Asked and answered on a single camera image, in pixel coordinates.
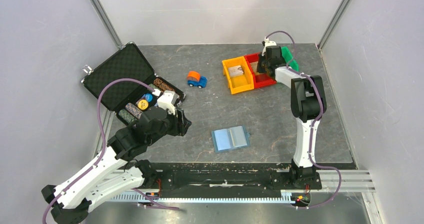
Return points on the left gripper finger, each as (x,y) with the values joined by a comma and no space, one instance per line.
(180,117)
(181,127)

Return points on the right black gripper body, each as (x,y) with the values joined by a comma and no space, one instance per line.
(263,64)

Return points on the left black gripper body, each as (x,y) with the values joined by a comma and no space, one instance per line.
(170,127)

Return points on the blue card holder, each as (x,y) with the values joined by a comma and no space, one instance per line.
(230,139)

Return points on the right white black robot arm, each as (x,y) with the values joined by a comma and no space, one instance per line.
(307,106)

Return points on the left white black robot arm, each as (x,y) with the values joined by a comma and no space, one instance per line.
(72,201)

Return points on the white card stack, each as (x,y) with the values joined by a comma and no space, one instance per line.
(235,71)

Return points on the green storage bin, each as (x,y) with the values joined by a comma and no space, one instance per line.
(288,57)

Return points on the yellow dealer chip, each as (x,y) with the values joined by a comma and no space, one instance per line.
(143,104)

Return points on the red storage bin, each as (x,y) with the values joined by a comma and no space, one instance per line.
(260,80)

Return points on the black poker chip case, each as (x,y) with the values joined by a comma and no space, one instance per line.
(128,62)

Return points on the blue orange toy car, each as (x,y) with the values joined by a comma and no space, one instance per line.
(194,79)

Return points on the yellow storage bin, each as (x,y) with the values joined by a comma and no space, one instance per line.
(241,83)

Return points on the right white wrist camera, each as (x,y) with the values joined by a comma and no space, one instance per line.
(267,43)

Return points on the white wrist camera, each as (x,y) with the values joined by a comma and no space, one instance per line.
(166,100)
(267,43)

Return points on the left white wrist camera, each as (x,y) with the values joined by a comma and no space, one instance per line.
(166,100)

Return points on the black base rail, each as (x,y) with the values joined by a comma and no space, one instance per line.
(228,180)

